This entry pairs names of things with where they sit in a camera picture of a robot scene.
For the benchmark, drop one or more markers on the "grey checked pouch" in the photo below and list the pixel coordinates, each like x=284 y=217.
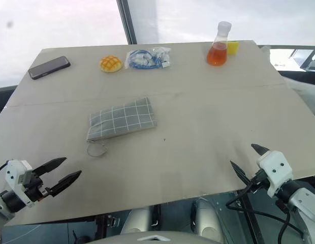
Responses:
x=122 y=119

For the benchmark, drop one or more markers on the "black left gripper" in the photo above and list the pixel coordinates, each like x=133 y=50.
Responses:
x=35 y=188

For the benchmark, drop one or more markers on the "black clamp under table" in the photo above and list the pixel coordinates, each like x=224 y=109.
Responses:
x=106 y=223

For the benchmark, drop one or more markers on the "black smartphone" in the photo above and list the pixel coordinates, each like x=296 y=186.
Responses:
x=49 y=67

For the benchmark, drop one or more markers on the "glass flask with orange liquid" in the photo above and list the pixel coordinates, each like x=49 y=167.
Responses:
x=217 y=54

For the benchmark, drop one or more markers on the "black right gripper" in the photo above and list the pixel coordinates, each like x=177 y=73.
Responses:
x=259 y=181

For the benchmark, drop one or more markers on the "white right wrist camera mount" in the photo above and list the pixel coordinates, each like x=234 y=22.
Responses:
x=274 y=166

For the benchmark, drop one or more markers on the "yellow pineapple bun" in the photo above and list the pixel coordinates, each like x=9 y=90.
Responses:
x=111 y=64

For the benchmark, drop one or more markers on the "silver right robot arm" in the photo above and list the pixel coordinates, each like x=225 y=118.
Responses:
x=304 y=206

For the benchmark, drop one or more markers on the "yellow sponge block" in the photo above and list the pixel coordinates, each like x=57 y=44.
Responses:
x=233 y=48

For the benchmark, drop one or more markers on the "grey rounded robot body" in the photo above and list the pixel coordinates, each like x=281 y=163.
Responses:
x=152 y=235

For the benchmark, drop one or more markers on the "black table frame bar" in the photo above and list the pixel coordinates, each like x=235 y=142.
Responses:
x=252 y=218

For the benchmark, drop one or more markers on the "silver rounded shape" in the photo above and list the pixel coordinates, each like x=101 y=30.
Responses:
x=207 y=218
x=136 y=218

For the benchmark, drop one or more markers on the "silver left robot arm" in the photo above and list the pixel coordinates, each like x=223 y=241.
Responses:
x=10 y=200

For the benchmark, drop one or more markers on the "dark vertical post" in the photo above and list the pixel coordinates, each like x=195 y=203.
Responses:
x=128 y=23

